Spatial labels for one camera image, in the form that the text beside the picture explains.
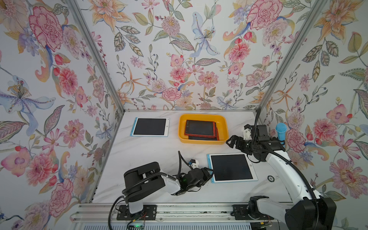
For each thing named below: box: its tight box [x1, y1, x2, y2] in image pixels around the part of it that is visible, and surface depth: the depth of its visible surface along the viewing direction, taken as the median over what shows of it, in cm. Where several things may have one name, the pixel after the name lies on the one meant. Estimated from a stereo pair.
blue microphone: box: [275, 122, 288, 145], surface depth 75 cm
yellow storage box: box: [178, 113, 230, 145], surface depth 109 cm
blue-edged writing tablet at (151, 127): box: [130, 117, 170, 137], surface depth 113 cm
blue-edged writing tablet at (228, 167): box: [206, 152, 259, 184], surface depth 93 cm
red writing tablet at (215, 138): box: [188, 122, 220, 141], surface depth 106 cm
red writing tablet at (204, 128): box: [184, 119, 217, 138], surface depth 110 cm
